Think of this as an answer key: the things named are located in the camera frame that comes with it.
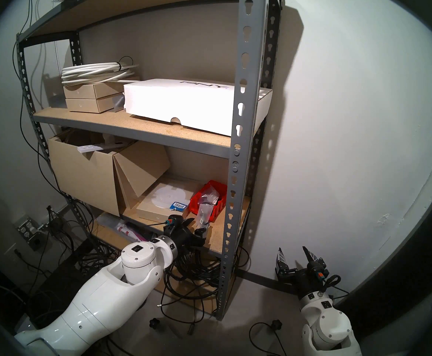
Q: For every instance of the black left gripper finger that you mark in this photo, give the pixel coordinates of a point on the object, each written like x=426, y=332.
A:
x=188, y=224
x=201, y=236

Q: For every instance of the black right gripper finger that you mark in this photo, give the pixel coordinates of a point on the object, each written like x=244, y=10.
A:
x=281, y=264
x=314, y=261

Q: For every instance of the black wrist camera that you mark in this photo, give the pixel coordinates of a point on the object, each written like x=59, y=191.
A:
x=319, y=275
x=175, y=222

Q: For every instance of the grey metal rack shelf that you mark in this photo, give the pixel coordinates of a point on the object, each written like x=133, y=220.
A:
x=243, y=99

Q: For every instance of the dark baseboard strip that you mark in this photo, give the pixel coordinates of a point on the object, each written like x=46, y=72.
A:
x=260, y=279

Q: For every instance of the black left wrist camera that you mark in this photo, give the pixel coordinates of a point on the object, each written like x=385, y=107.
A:
x=175, y=222

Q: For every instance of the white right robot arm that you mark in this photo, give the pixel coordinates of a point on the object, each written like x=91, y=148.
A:
x=327, y=322

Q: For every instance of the plastic bag with pink label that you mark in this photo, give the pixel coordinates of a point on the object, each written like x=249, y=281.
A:
x=123, y=229

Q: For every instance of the flat cardboard box white disc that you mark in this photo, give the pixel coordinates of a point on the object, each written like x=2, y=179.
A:
x=153, y=207

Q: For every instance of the clear bag with QR label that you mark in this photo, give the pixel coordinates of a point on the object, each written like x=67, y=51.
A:
x=205, y=214

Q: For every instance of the red plastic bin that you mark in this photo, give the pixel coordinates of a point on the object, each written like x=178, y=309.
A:
x=195, y=202

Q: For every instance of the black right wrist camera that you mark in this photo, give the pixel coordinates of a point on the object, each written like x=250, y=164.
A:
x=319, y=275

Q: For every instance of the large open cardboard box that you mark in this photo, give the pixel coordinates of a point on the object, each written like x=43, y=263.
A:
x=82, y=173

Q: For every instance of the white plastic strip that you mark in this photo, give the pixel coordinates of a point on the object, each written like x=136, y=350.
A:
x=90, y=148

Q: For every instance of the large white PNY box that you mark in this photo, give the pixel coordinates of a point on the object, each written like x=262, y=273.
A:
x=171, y=99

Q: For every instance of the small tan cardboard box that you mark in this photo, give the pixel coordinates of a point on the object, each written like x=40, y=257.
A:
x=82, y=91
x=84, y=106

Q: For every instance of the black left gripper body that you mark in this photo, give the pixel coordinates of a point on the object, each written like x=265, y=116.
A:
x=182, y=236

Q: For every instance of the grey wall power outlet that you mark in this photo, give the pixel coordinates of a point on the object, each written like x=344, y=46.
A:
x=28, y=231

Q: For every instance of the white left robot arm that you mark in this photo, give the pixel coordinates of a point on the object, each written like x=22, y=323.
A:
x=97, y=307

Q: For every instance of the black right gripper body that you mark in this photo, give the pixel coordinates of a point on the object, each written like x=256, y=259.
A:
x=301, y=281

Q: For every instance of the black knob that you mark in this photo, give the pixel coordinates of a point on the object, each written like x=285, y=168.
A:
x=276, y=325
x=156, y=323

